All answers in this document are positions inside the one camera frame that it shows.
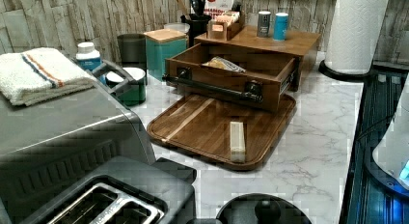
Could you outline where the grey salt shaker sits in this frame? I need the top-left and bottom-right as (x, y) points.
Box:
(257, 11), (271, 38)

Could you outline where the folded white striped towel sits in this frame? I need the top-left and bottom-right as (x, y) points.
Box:
(0, 47), (96, 106)

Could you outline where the small wooden organizer box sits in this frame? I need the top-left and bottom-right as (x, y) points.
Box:
(206, 12), (245, 41)

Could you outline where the black slot toaster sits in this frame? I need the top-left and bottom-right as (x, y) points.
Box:
(21, 156), (196, 224)

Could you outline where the white and blue bottle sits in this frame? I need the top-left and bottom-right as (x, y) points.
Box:
(75, 42), (102, 72)

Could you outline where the stainless steel toaster oven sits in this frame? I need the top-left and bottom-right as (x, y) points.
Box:
(0, 82), (155, 223)

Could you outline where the white paper towel roll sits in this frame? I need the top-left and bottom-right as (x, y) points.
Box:
(324, 0), (389, 75)

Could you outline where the black round lid with knob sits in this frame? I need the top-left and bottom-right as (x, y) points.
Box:
(217, 193), (312, 224)

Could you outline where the white appliance at right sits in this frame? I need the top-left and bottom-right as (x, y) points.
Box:
(372, 81), (409, 190)

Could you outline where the wooden drawer with black handle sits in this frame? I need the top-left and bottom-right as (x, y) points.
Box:
(163, 42), (299, 112)

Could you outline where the black paper towel holder base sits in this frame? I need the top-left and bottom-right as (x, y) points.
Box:
(318, 60), (370, 83)

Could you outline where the snack packet in drawer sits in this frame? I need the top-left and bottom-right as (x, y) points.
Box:
(204, 56), (245, 72)

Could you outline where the green mug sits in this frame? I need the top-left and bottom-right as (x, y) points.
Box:
(105, 68), (147, 106)

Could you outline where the wooden cutting board tray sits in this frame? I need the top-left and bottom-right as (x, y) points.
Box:
(147, 95), (296, 171)

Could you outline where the clear glass jar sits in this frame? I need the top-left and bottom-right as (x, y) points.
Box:
(164, 22), (190, 34)

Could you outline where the red and white box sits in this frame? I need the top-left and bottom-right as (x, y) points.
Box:
(189, 0), (234, 18)

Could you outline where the black utensil holder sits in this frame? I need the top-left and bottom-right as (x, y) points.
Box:
(180, 14), (211, 46)

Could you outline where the wooden spoon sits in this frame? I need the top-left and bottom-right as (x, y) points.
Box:
(176, 0), (191, 20)

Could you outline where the dark grey cylindrical canister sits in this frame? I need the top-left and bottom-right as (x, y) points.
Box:
(117, 34), (147, 70)

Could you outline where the wooden drawer cabinet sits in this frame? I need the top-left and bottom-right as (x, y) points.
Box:
(194, 25), (321, 91)

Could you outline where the teal canister with wooden lid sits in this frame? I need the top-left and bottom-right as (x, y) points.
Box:
(145, 29), (186, 80)

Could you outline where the pale wooden block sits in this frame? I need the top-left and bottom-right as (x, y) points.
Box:
(230, 122), (246, 163)

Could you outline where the blue pepper shaker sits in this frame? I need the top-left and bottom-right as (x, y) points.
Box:
(273, 13), (288, 41)

